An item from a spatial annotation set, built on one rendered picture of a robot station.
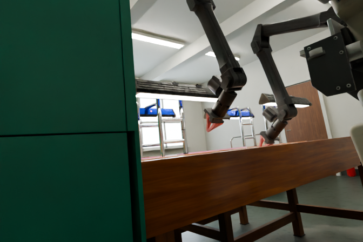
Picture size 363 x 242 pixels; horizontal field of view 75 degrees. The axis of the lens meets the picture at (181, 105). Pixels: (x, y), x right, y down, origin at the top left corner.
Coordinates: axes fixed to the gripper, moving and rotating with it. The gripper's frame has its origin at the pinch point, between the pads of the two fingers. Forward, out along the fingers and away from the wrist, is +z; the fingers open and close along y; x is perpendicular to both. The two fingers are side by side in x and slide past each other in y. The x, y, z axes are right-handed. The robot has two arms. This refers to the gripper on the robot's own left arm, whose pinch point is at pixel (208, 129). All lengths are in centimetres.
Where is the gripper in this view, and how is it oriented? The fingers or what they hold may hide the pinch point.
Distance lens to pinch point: 100.4
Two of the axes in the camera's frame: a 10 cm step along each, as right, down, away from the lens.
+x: 4.8, 6.0, -6.4
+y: -7.9, -0.2, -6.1
